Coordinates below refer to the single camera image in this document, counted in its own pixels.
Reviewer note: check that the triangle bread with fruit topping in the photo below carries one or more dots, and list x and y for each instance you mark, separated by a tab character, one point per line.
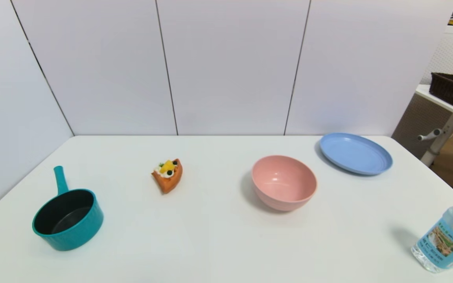
167	179

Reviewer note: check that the pink bowl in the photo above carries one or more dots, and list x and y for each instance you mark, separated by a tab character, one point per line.
283	184

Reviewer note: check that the blue plate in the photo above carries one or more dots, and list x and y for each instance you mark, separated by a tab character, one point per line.
354	153

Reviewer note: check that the white side table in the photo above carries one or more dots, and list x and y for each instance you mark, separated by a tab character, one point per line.
444	133

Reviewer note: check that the clear water bottle blue label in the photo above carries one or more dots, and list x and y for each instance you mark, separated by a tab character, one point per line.
444	239

